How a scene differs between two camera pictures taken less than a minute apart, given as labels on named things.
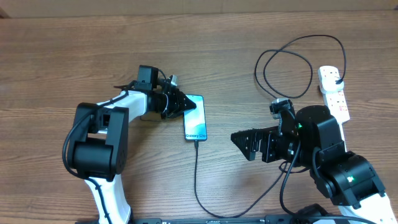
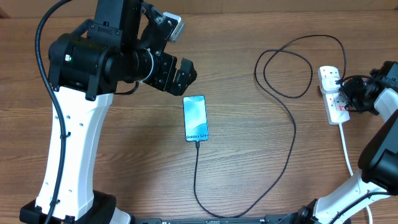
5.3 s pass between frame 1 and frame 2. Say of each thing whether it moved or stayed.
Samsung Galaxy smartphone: stayed
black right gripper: moved
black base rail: stayed
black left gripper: moved
